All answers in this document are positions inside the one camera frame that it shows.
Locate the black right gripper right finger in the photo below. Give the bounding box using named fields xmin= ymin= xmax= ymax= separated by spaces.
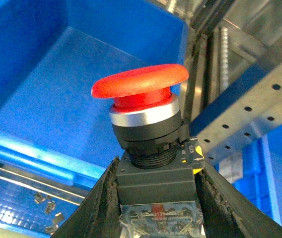
xmin=195 ymin=164 xmax=282 ymax=238

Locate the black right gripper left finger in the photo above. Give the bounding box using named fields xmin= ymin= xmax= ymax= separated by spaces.
xmin=53 ymin=156 xmax=121 ymax=238

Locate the red button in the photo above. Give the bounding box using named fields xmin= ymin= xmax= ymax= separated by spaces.
xmin=91 ymin=64 xmax=205 ymax=238

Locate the small metal parts pile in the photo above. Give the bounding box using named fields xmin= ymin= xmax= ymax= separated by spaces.
xmin=34 ymin=191 xmax=65 ymax=235

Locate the blue bin far right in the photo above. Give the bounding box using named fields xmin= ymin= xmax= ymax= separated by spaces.
xmin=220 ymin=119 xmax=282 ymax=229

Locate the lower blue bin with parts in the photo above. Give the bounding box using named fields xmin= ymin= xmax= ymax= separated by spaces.
xmin=0 ymin=178 xmax=87 ymax=236

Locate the blue empty middle bin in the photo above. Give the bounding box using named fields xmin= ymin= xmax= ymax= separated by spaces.
xmin=0 ymin=0 xmax=188 ymax=188

